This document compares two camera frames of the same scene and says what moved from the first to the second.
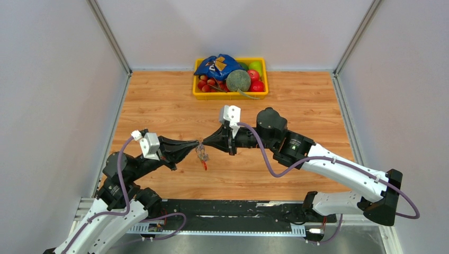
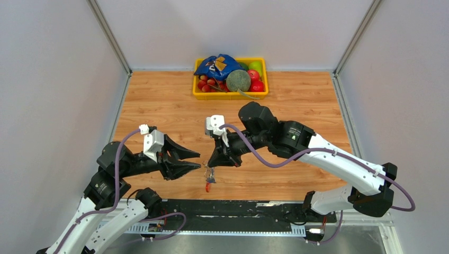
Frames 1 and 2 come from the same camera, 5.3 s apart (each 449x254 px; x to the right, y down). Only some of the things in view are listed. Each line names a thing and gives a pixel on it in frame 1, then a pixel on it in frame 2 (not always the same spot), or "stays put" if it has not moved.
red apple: [254, 75] stays put
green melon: [239, 81] stays put
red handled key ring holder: [203, 156] → [209, 173]
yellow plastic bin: [234, 96] stays put
